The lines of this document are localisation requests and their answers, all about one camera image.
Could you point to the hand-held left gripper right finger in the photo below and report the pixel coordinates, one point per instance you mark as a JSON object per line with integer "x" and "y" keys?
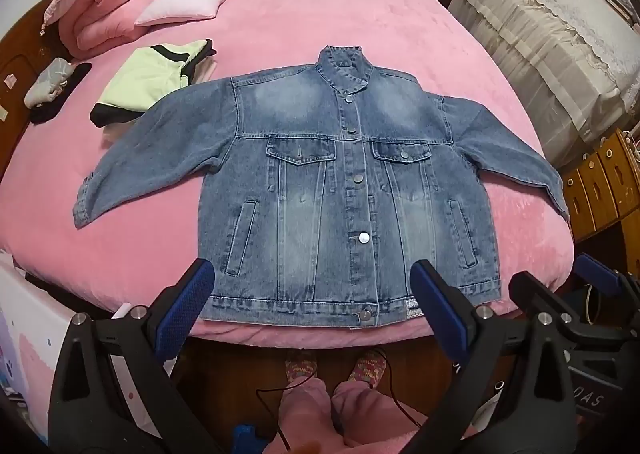
{"x": 440, "y": 309}

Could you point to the pink plush bed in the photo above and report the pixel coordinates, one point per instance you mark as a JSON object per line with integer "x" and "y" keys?
{"x": 350, "y": 14}

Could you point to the wooden headboard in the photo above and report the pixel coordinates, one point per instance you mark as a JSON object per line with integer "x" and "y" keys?
{"x": 15, "y": 64}

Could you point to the dark round bin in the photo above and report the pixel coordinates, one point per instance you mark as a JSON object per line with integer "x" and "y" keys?
{"x": 594, "y": 304}

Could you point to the white lace furniture cover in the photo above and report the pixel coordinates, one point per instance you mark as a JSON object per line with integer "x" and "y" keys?
{"x": 540, "y": 34}

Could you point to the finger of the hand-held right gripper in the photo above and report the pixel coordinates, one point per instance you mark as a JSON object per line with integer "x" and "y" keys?
{"x": 597, "y": 276}
{"x": 530, "y": 289}

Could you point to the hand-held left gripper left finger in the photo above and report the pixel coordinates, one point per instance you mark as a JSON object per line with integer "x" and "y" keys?
{"x": 182, "y": 309}

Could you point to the wooden drawer cabinet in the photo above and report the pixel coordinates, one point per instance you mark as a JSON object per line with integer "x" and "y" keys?
{"x": 610, "y": 184}

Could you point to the grey cloth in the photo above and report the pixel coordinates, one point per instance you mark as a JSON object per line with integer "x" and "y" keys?
{"x": 47, "y": 82}

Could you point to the black cloth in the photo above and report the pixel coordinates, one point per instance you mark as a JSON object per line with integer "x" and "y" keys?
{"x": 50, "y": 112}

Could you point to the person's pink pants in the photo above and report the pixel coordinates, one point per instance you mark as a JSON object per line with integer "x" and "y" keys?
{"x": 305, "y": 409}

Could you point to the folded green and black garment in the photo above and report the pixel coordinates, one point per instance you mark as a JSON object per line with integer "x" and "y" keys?
{"x": 145, "y": 74}

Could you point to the knitted slipper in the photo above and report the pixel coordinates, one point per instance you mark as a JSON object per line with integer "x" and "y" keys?
{"x": 367, "y": 366}
{"x": 300, "y": 366}

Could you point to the white printed pillow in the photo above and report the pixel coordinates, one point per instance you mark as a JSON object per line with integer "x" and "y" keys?
{"x": 185, "y": 2}

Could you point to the blue denim jacket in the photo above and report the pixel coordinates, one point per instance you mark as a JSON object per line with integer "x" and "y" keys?
{"x": 310, "y": 184}

